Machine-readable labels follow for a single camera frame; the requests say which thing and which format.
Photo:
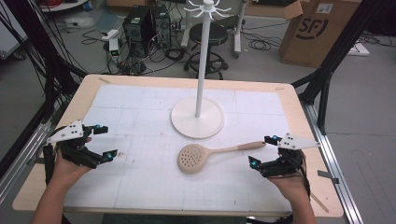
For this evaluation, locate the person's lap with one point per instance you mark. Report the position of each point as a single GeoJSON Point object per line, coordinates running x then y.
{"type": "Point", "coordinates": [174, 219]}

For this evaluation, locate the white desk leg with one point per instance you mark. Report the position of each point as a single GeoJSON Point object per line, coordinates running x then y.
{"type": "Point", "coordinates": [238, 28]}
{"type": "Point", "coordinates": [185, 31]}

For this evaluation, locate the beige slotted spoon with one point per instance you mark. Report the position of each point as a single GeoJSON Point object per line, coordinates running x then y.
{"type": "Point", "coordinates": [191, 158]}

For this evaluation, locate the round white table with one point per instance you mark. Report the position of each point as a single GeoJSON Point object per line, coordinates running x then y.
{"type": "Point", "coordinates": [65, 4]}

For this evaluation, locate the black tape strip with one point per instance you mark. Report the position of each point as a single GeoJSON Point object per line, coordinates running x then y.
{"type": "Point", "coordinates": [327, 176]}

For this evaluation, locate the small white device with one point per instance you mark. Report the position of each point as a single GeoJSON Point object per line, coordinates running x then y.
{"type": "Point", "coordinates": [114, 46]}

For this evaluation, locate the white hook rack stand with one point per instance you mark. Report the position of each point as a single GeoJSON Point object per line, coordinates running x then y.
{"type": "Point", "coordinates": [197, 119]}

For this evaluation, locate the long tan tape strip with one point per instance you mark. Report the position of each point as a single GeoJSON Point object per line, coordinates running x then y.
{"type": "Point", "coordinates": [320, 202]}

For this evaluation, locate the closed cardboard box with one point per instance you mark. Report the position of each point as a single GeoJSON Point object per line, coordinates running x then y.
{"type": "Point", "coordinates": [311, 40]}

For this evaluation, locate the aluminium rail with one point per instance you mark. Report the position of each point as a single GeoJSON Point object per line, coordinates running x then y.
{"type": "Point", "coordinates": [25, 155]}
{"type": "Point", "coordinates": [347, 202]}

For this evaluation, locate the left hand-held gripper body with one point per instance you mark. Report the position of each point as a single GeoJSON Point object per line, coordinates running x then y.
{"type": "Point", "coordinates": [73, 146]}

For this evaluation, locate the white power strip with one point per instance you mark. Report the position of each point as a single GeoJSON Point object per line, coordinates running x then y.
{"type": "Point", "coordinates": [109, 34]}

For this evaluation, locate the person's right hand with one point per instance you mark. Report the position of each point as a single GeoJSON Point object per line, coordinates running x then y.
{"type": "Point", "coordinates": [291, 186]}

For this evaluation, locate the person's left hand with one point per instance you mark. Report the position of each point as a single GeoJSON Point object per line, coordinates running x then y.
{"type": "Point", "coordinates": [65, 172]}

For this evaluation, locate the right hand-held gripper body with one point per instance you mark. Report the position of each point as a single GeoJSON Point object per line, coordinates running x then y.
{"type": "Point", "coordinates": [286, 165]}

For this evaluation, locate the black round stool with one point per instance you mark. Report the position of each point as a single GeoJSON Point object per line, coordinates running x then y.
{"type": "Point", "coordinates": [208, 34]}

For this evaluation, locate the open cardboard box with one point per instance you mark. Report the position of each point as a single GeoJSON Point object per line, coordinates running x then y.
{"type": "Point", "coordinates": [264, 7]}

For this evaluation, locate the black metal frame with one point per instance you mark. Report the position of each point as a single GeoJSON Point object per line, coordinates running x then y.
{"type": "Point", "coordinates": [37, 34]}
{"type": "Point", "coordinates": [342, 46]}

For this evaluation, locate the black computer tower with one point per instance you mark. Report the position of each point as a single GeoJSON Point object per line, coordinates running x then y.
{"type": "Point", "coordinates": [162, 21]}
{"type": "Point", "coordinates": [137, 28]}

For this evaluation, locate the white grid mat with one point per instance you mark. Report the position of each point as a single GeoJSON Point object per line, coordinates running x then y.
{"type": "Point", "coordinates": [140, 174]}

